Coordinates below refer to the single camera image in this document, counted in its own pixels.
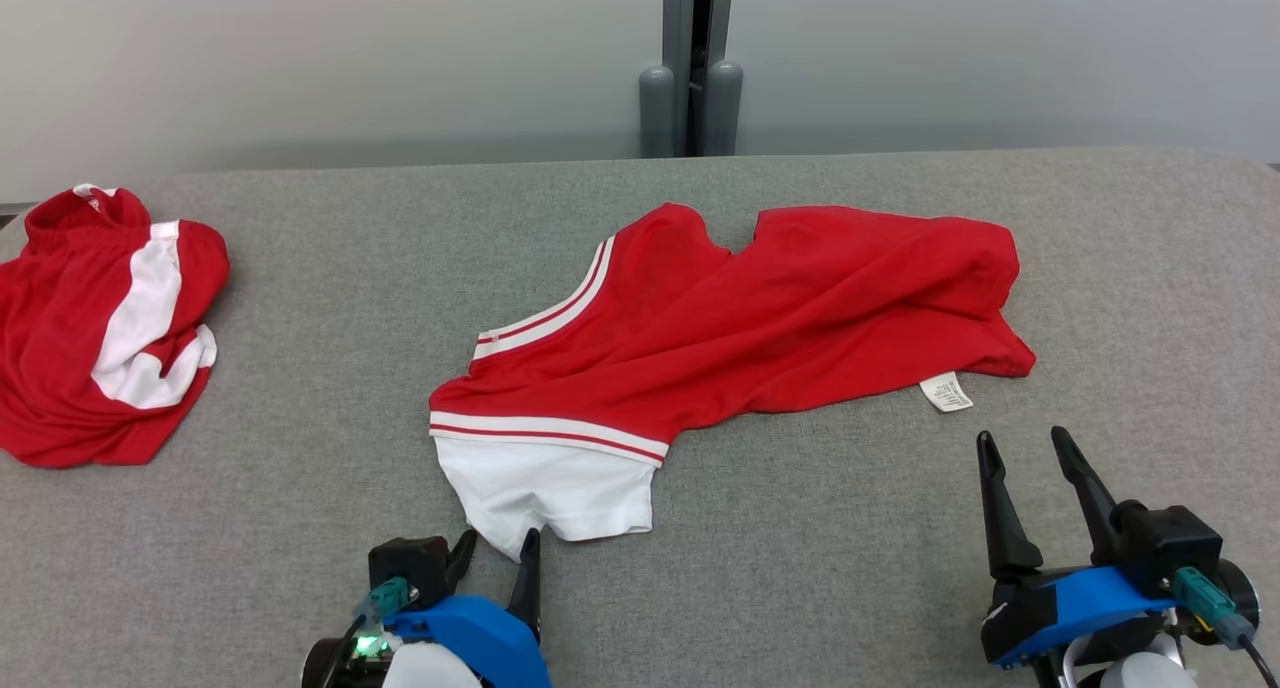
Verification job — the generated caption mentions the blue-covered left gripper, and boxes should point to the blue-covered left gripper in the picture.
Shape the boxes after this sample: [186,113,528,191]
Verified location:
[302,527,553,688]

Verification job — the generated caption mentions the red shorts with white stripe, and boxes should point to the red shorts with white stripe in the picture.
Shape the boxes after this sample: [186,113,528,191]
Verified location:
[0,183,232,469]

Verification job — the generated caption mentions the teal-plug right camera cable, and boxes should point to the teal-plug right camera cable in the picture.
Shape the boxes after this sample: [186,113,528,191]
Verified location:
[1171,565,1280,688]

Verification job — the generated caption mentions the grey metal post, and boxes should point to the grey metal post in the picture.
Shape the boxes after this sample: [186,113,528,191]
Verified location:
[639,0,745,159]

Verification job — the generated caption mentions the teal-plug left camera cable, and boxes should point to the teal-plug left camera cable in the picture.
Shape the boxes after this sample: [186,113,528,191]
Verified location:
[345,575,414,661]

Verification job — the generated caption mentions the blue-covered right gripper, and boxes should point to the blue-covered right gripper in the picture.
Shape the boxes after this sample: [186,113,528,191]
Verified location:
[976,425,1263,670]

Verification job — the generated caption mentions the red white-trimmed sports jersey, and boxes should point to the red white-trimmed sports jersey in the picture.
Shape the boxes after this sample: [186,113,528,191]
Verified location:
[428,202,1038,545]

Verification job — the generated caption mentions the teal-plug camera cable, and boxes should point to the teal-plug camera cable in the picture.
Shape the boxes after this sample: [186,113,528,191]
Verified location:
[345,575,414,661]
[1171,565,1280,688]

